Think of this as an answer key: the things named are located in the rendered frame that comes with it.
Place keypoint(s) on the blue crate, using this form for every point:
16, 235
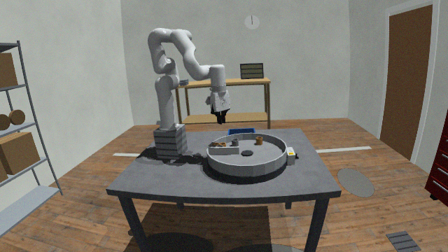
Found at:
239, 131

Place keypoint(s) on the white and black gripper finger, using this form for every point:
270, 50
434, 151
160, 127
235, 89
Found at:
218, 114
223, 114

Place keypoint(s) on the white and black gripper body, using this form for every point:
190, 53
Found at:
220, 101

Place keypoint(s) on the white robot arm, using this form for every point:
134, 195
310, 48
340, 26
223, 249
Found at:
162, 65

